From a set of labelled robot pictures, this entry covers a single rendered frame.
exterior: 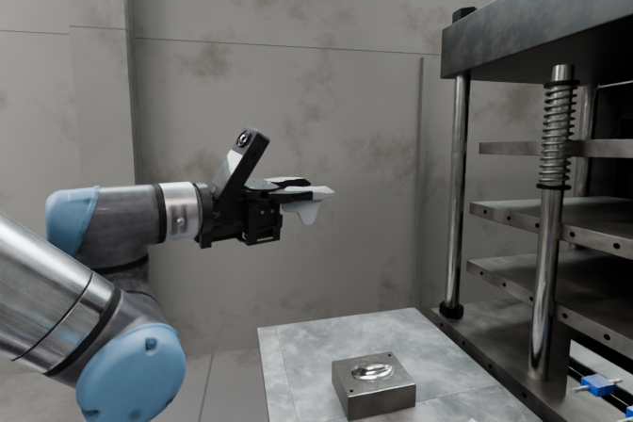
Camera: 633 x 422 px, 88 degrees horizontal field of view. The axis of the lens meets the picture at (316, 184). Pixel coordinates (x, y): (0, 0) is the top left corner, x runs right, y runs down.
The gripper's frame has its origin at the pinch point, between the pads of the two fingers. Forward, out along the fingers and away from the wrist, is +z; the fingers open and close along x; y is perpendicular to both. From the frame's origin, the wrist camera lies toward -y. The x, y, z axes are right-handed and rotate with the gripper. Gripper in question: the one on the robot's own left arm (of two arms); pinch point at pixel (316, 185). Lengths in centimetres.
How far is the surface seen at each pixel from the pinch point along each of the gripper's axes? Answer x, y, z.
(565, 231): 14, 17, 84
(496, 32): -18, -42, 82
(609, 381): 33, 51, 77
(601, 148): 16, -8, 85
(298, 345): -41, 72, 29
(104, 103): -198, -6, -16
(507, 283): -1, 43, 91
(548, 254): 12, 24, 81
